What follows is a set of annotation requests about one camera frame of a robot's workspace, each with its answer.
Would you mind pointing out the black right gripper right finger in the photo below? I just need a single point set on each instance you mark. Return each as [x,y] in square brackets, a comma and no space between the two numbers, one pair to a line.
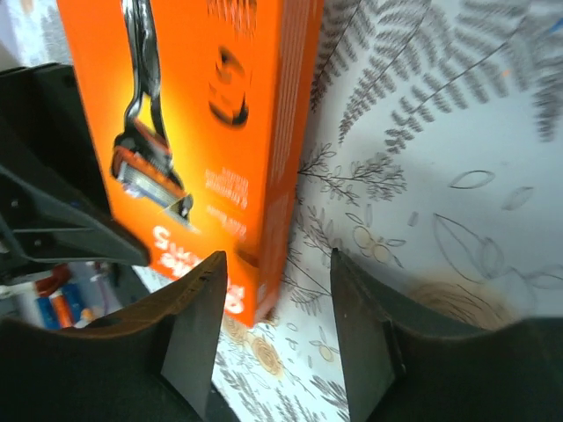
[402,361]

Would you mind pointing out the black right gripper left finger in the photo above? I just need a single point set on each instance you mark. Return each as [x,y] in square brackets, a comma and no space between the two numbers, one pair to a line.
[150,361]

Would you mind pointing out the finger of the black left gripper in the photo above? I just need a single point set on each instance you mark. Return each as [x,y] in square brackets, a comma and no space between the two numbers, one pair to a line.
[54,207]

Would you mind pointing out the floral table mat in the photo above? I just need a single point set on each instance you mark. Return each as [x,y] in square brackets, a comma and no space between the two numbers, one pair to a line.
[432,157]

